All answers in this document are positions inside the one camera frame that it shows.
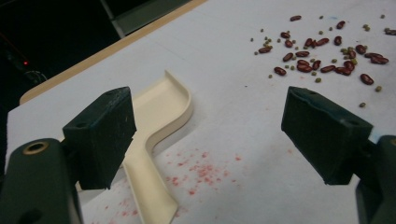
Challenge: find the cream plastic dustpan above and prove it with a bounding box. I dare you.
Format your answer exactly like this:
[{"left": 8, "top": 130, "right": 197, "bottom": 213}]
[{"left": 59, "top": 69, "right": 194, "bottom": 224}]

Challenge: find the pile of red and green beans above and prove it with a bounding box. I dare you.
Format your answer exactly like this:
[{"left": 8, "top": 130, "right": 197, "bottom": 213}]
[{"left": 250, "top": 13, "right": 396, "bottom": 109}]

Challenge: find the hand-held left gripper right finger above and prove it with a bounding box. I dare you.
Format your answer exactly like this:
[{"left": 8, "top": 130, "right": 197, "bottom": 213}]
[{"left": 280, "top": 86, "right": 374, "bottom": 186}]

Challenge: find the white table mat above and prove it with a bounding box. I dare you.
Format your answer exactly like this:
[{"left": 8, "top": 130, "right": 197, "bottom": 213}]
[{"left": 4, "top": 0, "right": 396, "bottom": 224}]

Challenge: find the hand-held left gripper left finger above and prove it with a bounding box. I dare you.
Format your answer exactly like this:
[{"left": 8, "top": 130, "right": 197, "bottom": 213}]
[{"left": 62, "top": 86, "right": 137, "bottom": 190}]

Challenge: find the wooden table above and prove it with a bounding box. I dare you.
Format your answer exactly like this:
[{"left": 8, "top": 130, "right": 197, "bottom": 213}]
[{"left": 19, "top": 0, "right": 209, "bottom": 105}]

